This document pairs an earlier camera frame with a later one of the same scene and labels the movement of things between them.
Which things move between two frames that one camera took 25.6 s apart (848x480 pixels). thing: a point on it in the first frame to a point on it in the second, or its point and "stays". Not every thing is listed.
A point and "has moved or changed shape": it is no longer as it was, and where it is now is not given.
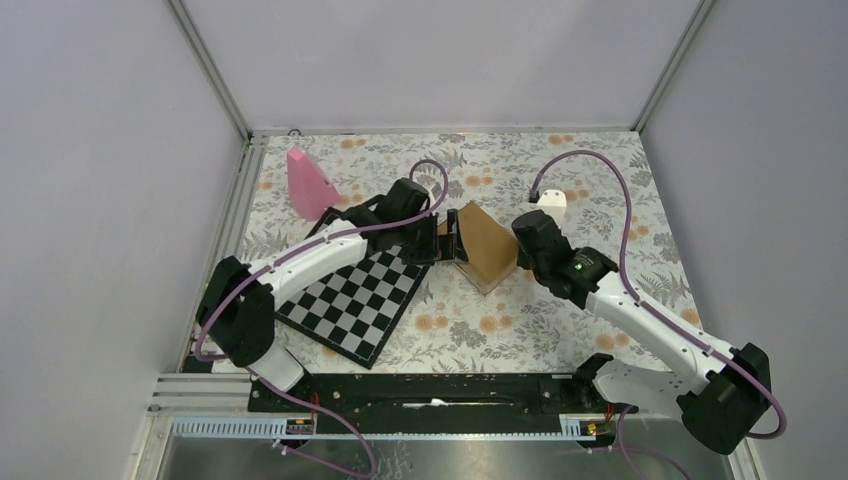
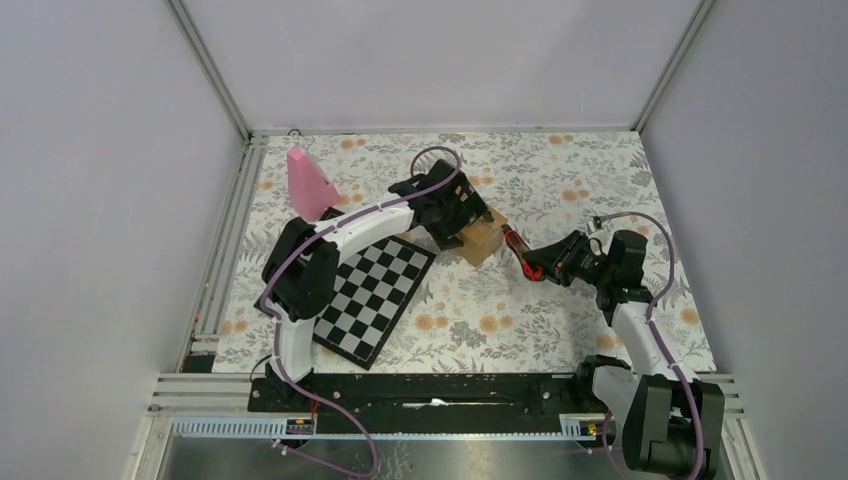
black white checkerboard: (352, 307) stays
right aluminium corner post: (701, 14) stays
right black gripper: (522, 259) to (559, 258)
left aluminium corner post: (209, 66) stays
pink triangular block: (311, 191) stays
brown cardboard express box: (491, 255) has moved or changed shape
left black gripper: (439, 247) to (468, 211)
